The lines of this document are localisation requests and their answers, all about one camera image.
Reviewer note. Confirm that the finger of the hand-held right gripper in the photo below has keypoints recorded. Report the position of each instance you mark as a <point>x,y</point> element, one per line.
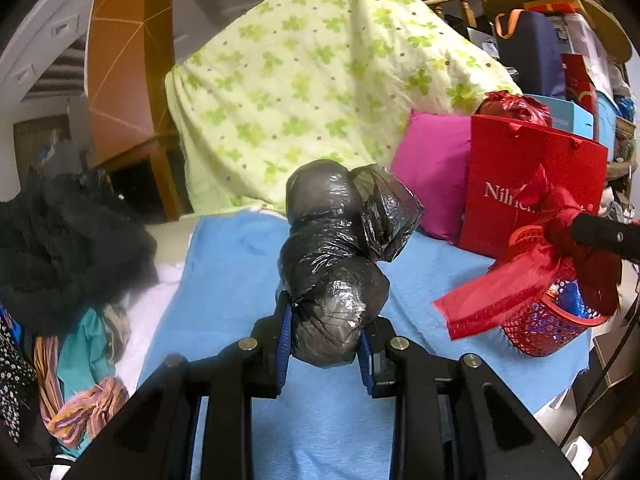
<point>605,235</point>

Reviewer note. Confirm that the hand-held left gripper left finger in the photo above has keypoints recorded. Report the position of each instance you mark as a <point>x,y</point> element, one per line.
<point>283,355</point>

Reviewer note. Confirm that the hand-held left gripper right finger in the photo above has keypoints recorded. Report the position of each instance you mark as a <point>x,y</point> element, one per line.
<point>367,360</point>

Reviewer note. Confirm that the black plastic bag bundle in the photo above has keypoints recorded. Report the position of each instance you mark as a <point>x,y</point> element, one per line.
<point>325,260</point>

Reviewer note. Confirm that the red plastic bag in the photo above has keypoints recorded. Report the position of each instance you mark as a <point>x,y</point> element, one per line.
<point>500,280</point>
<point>510,107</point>

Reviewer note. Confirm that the red plastic mesh basket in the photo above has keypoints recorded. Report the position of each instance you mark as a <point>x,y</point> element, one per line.
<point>540,332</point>

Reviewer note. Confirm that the teal cardboard box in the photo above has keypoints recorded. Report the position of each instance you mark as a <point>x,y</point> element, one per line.
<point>565,112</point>

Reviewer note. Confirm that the red paper gift bag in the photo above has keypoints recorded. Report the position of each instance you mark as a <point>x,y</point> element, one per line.
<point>500,160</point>

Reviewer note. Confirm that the red flat box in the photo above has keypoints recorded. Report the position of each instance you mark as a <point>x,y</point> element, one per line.
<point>580,85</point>

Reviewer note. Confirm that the red plastic bag in gift bag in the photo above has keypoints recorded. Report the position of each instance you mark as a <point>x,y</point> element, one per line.
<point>510,107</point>

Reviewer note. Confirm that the pink pillow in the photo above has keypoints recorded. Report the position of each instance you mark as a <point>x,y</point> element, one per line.
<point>430,175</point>

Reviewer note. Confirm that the teal cloth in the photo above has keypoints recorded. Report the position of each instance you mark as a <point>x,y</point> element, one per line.
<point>85,350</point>

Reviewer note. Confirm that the striped colourful scarf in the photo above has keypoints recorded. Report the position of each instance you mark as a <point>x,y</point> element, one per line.
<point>75,415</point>

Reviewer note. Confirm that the round wooden tabletop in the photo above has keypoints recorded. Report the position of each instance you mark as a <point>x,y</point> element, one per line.
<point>600,15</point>

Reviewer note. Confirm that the black clothing pile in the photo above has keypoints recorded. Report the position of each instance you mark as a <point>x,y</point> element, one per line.
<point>65,250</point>

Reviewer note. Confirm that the black dotted fabric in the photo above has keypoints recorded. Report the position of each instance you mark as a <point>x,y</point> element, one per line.
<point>12,375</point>

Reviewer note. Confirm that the green clover print quilt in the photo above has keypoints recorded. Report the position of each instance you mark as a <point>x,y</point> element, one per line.
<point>310,85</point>

